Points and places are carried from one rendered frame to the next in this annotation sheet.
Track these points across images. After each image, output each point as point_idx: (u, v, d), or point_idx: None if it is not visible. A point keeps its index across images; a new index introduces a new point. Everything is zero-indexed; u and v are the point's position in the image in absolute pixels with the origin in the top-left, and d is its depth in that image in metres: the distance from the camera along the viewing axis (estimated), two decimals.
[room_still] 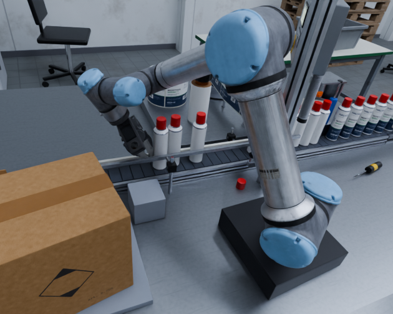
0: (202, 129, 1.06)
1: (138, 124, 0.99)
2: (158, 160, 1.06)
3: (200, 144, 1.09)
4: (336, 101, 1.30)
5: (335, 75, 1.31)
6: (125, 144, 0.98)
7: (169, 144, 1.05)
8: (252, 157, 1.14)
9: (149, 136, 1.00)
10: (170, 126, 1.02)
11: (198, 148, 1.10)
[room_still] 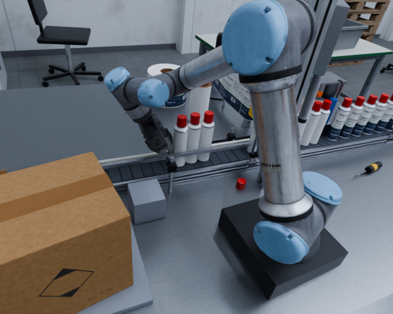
0: (209, 128, 1.07)
1: (160, 121, 1.01)
2: (176, 157, 1.09)
3: (207, 143, 1.11)
4: (336, 101, 1.30)
5: (335, 75, 1.31)
6: (146, 141, 1.01)
7: (189, 141, 1.08)
8: (252, 157, 1.14)
9: (169, 133, 1.02)
10: (190, 124, 1.05)
11: (205, 147, 1.11)
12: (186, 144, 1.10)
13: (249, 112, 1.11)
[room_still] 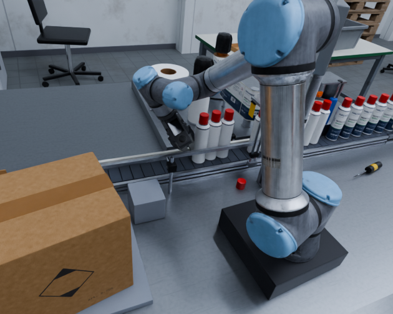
0: (229, 126, 1.09)
1: (182, 119, 1.04)
2: (197, 154, 1.12)
3: (226, 141, 1.13)
4: (336, 101, 1.30)
5: (335, 75, 1.31)
6: (169, 138, 1.04)
7: (210, 139, 1.11)
8: (252, 157, 1.14)
9: (192, 130, 1.05)
10: (211, 122, 1.08)
11: (224, 144, 1.14)
12: None
13: (249, 112, 1.11)
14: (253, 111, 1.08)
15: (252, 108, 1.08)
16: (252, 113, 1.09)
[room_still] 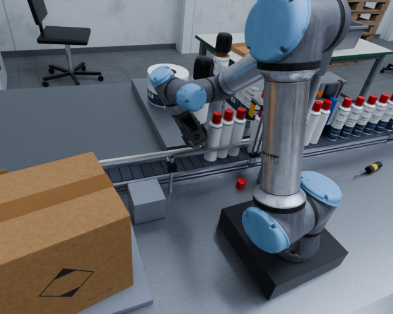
0: (241, 124, 1.11)
1: (196, 118, 1.06)
2: (209, 152, 1.13)
3: (237, 139, 1.15)
4: (336, 101, 1.30)
5: (335, 75, 1.31)
6: (183, 137, 1.05)
7: (223, 137, 1.12)
8: (252, 157, 1.14)
9: (205, 129, 1.07)
10: (224, 121, 1.09)
11: (235, 142, 1.16)
12: (219, 141, 1.14)
13: (249, 112, 1.11)
14: (253, 111, 1.08)
15: (252, 108, 1.08)
16: (252, 113, 1.09)
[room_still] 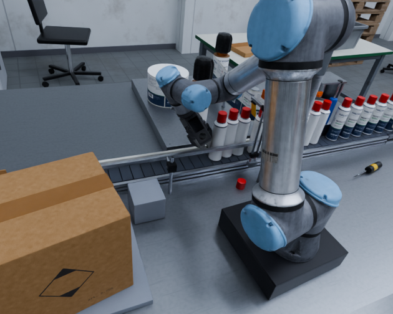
0: (245, 124, 1.12)
1: (201, 117, 1.07)
2: (214, 151, 1.14)
3: (241, 138, 1.16)
4: (336, 101, 1.30)
5: (335, 75, 1.31)
6: (189, 136, 1.06)
7: (228, 136, 1.13)
8: (252, 157, 1.14)
9: (210, 128, 1.08)
10: (229, 120, 1.10)
11: (239, 141, 1.17)
12: (224, 140, 1.15)
13: (251, 111, 1.11)
14: (254, 111, 1.08)
15: (254, 108, 1.08)
16: (254, 112, 1.09)
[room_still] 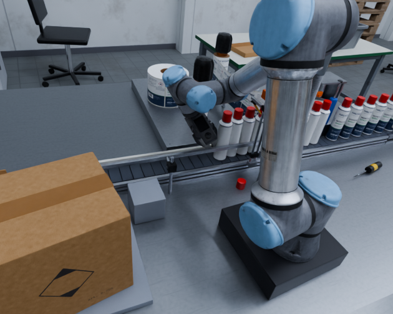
0: (249, 123, 1.13)
1: (206, 116, 1.08)
2: (219, 151, 1.15)
3: (246, 137, 1.17)
4: (336, 101, 1.30)
5: (335, 75, 1.31)
6: (194, 135, 1.07)
7: (233, 136, 1.14)
8: (252, 157, 1.14)
9: (215, 128, 1.08)
10: (234, 119, 1.11)
11: (243, 141, 1.17)
12: (229, 139, 1.16)
13: (256, 109, 1.11)
14: (257, 109, 1.08)
15: (256, 106, 1.08)
16: (258, 110, 1.09)
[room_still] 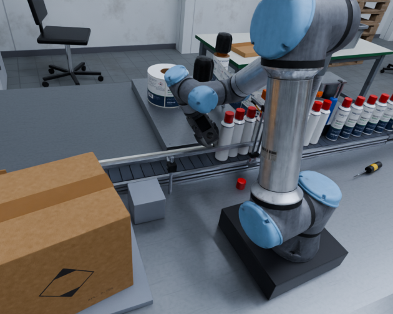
0: (249, 123, 1.13)
1: (208, 116, 1.08)
2: (219, 151, 1.15)
3: (246, 137, 1.17)
4: (336, 101, 1.30)
5: (335, 75, 1.31)
6: (196, 135, 1.07)
7: (236, 136, 1.14)
8: (252, 157, 1.14)
9: (217, 127, 1.09)
10: (237, 120, 1.10)
11: (243, 140, 1.18)
12: (232, 141, 1.15)
13: (257, 108, 1.11)
14: (258, 109, 1.08)
15: (256, 106, 1.08)
16: (259, 109, 1.09)
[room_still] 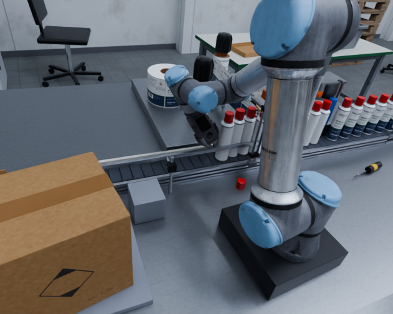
0: (249, 123, 1.13)
1: (208, 116, 1.08)
2: (219, 151, 1.15)
3: (246, 137, 1.17)
4: (336, 101, 1.30)
5: (335, 75, 1.31)
6: (196, 135, 1.07)
7: (236, 136, 1.14)
8: (252, 157, 1.14)
9: (217, 127, 1.09)
10: (237, 120, 1.10)
11: (243, 140, 1.18)
12: (232, 141, 1.15)
13: (257, 108, 1.11)
14: (258, 109, 1.08)
15: (256, 106, 1.08)
16: (259, 109, 1.09)
